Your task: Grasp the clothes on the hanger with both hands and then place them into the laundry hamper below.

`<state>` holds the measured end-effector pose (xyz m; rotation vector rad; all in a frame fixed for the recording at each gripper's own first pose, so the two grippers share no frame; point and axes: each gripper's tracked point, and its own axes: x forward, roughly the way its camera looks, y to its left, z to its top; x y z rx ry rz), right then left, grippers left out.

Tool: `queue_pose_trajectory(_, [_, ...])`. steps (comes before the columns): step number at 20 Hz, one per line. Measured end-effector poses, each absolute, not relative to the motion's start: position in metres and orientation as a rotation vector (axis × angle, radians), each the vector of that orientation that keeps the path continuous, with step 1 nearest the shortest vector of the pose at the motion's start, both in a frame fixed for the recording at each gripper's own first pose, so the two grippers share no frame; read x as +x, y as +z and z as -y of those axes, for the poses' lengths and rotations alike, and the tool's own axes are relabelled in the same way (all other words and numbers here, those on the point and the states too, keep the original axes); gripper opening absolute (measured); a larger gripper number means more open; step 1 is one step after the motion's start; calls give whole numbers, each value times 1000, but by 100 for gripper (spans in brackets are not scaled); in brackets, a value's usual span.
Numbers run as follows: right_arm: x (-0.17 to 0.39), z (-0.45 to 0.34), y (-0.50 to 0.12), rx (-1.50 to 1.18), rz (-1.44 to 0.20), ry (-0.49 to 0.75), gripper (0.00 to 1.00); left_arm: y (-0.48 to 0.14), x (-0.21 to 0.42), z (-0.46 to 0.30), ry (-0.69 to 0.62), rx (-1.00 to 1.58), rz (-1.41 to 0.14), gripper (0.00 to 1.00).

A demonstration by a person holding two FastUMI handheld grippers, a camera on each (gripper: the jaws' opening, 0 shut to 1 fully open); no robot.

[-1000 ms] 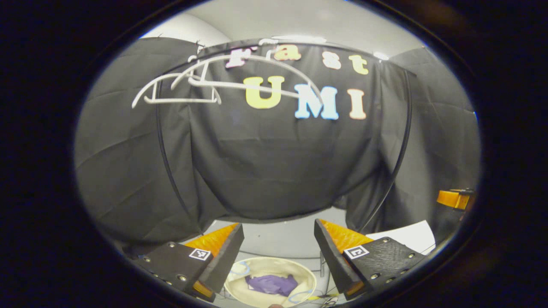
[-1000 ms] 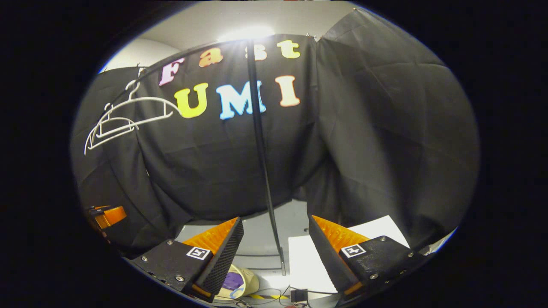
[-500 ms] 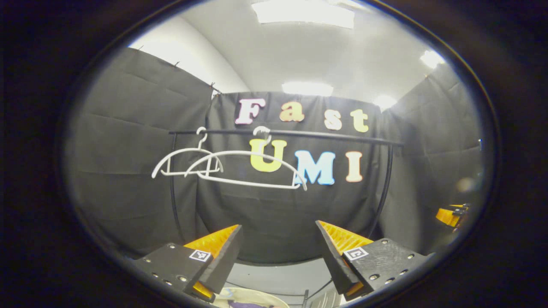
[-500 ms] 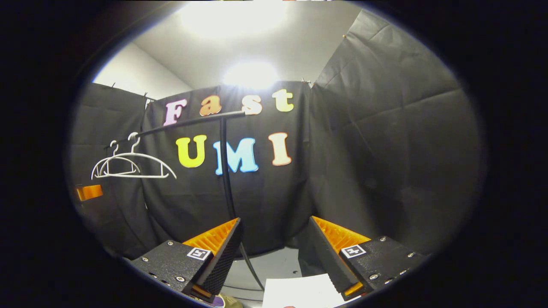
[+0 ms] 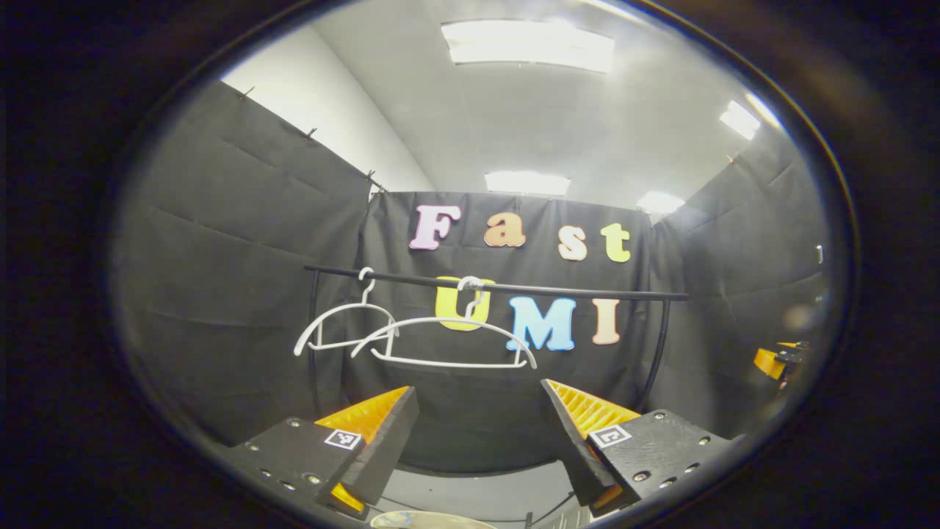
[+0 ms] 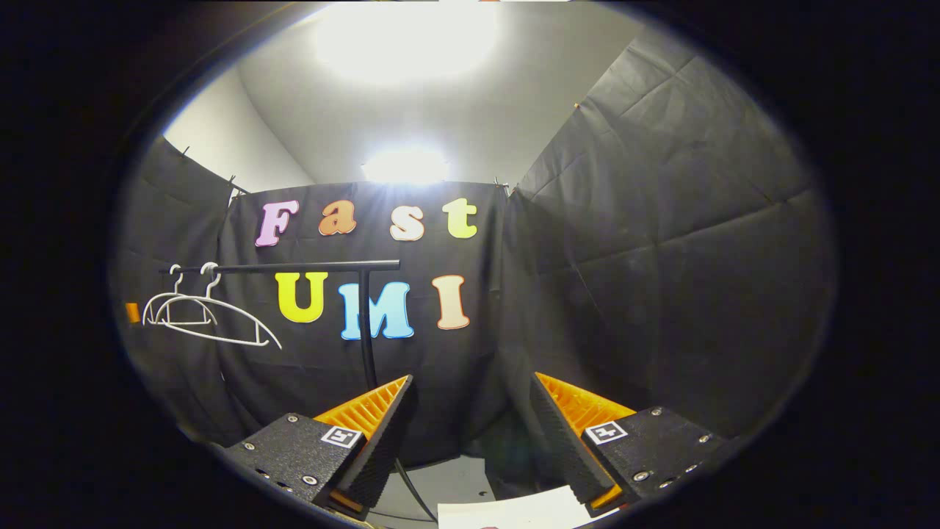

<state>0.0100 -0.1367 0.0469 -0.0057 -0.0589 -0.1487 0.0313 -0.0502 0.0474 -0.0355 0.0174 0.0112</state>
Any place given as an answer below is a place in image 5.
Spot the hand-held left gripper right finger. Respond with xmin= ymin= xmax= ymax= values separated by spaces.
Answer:
xmin=541 ymin=378 xmax=735 ymax=517

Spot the black clothes rack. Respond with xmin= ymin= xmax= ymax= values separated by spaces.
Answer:
xmin=305 ymin=264 xmax=691 ymax=416

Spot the white plastic hanger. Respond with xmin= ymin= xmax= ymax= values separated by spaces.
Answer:
xmin=294 ymin=267 xmax=401 ymax=357
xmin=350 ymin=276 xmax=538 ymax=370

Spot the black backdrop cloth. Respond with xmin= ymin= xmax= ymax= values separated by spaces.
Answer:
xmin=110 ymin=79 xmax=831 ymax=475

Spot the large ceiling light panel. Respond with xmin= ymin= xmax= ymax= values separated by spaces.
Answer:
xmin=441 ymin=20 xmax=615 ymax=73

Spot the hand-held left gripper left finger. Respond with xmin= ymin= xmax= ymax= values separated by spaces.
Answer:
xmin=220 ymin=386 xmax=421 ymax=521

